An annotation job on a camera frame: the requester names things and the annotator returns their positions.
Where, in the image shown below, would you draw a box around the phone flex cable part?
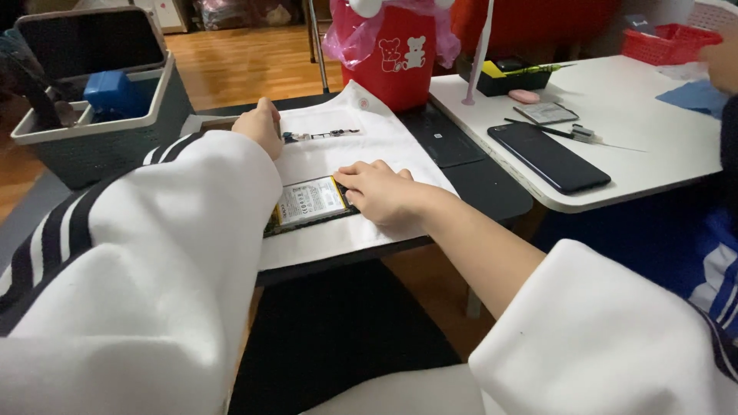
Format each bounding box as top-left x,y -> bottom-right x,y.
282,128 -> 362,144

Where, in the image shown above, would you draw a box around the pink lamp stand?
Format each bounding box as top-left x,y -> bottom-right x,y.
461,0 -> 497,107

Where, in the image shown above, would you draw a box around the white plastic basket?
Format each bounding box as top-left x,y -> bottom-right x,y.
686,0 -> 738,33

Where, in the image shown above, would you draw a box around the blue box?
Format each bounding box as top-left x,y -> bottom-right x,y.
83,70 -> 139,119

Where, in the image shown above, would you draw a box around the red bin with bear print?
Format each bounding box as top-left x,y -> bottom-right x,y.
340,5 -> 437,114

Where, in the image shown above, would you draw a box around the red plastic basket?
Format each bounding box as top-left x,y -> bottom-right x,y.
621,23 -> 723,66

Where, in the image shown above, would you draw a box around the person's right hand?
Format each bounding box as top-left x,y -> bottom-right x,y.
333,160 -> 440,228

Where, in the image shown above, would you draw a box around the white table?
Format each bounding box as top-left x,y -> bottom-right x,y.
429,55 -> 725,214

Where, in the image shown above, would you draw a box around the small grey clip tool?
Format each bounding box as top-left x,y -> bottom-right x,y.
571,124 -> 649,153

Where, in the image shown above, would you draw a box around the black tweezers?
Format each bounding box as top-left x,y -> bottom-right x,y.
504,118 -> 576,141

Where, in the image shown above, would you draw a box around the green screwdriver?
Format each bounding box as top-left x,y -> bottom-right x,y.
504,63 -> 577,77

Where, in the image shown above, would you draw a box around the pink plastic bin liner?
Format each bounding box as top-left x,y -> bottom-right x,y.
322,0 -> 462,71

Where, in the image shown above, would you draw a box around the phone with battery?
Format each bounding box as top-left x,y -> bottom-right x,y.
263,175 -> 362,239

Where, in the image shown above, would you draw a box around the white work cloth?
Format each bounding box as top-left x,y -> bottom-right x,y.
258,80 -> 460,272

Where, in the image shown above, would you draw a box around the person's left hand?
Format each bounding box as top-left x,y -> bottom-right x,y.
232,97 -> 284,161

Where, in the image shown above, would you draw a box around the blue cloth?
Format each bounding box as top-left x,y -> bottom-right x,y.
655,80 -> 731,121

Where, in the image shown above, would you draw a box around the black table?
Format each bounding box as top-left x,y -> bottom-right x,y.
183,92 -> 535,288

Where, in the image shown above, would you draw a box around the silver phone battery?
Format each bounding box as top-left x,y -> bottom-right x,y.
513,102 -> 580,126

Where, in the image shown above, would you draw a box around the metal pole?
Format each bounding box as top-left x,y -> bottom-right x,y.
307,0 -> 331,95

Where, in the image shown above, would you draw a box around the black flat pad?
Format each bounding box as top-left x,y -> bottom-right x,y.
397,103 -> 489,169

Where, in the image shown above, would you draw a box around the black smartphone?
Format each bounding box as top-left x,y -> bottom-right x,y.
487,121 -> 612,196

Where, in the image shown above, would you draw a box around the grey storage crate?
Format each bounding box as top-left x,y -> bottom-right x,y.
10,6 -> 196,191

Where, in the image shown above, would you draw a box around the black tool tray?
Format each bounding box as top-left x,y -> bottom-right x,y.
457,55 -> 554,98

